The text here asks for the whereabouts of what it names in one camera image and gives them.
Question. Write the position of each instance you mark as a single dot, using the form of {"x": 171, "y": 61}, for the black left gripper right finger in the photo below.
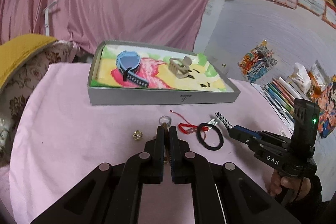
{"x": 178, "y": 162}

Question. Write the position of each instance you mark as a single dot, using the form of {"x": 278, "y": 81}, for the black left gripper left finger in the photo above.
{"x": 158, "y": 155}

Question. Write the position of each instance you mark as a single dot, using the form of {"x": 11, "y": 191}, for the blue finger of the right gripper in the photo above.
{"x": 224, "y": 120}

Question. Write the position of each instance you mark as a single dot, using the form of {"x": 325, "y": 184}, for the person's right hand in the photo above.
{"x": 301, "y": 187}

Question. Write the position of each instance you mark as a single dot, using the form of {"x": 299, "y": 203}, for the gold round brooch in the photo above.
{"x": 137, "y": 135}

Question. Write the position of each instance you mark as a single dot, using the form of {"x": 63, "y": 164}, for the stack of books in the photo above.
{"x": 281, "y": 96}

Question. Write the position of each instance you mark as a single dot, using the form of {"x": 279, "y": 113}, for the beige hair claw clip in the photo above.
{"x": 180, "y": 67}

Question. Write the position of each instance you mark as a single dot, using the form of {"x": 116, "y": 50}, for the white tissue bag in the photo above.
{"x": 301, "y": 78}

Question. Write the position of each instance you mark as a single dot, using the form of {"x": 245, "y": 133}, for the colourful cartoon towel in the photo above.
{"x": 154, "y": 68}

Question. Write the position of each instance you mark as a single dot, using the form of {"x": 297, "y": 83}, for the grey shallow tray box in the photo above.
{"x": 127, "y": 96}

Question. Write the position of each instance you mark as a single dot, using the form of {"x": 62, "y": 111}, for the blue kids watch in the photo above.
{"x": 128, "y": 63}

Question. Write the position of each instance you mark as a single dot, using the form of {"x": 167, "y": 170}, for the floral patterned cushion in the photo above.
{"x": 20, "y": 86}

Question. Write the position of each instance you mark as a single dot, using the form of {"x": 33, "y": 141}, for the white curtain hook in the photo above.
{"x": 46, "y": 13}

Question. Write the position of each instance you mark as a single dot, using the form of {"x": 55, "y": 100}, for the yellow pillow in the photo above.
{"x": 17, "y": 51}

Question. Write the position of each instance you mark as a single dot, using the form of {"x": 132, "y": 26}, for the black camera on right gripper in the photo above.
{"x": 306, "y": 117}

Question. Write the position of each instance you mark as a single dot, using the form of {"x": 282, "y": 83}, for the colourful wall sticker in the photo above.
{"x": 257, "y": 62}

